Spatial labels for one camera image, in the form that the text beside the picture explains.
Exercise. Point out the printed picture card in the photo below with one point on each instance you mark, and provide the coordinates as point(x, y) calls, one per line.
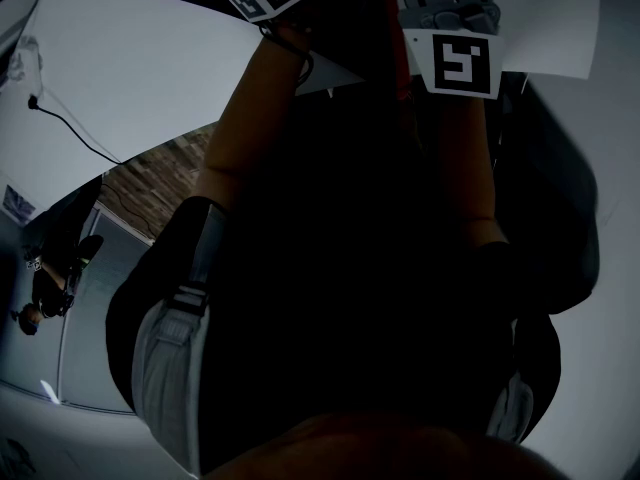
point(19, 204)

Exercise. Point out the white paper sheet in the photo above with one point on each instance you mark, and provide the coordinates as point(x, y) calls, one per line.
point(550, 18)

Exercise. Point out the person's face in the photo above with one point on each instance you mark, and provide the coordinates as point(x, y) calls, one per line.
point(390, 450)

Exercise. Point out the person's left forearm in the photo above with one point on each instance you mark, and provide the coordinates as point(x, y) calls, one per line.
point(245, 128)

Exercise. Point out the person's black shirt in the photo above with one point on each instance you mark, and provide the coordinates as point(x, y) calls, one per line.
point(350, 278)

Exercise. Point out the person's right forearm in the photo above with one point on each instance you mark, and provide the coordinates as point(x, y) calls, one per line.
point(470, 168)

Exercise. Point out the dark grey desk mat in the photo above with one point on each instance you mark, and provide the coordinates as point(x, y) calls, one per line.
point(100, 328)

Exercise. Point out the clear plastic bag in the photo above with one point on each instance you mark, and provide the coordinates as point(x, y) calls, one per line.
point(22, 63)

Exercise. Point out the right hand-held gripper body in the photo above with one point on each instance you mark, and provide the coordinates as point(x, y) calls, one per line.
point(460, 63)

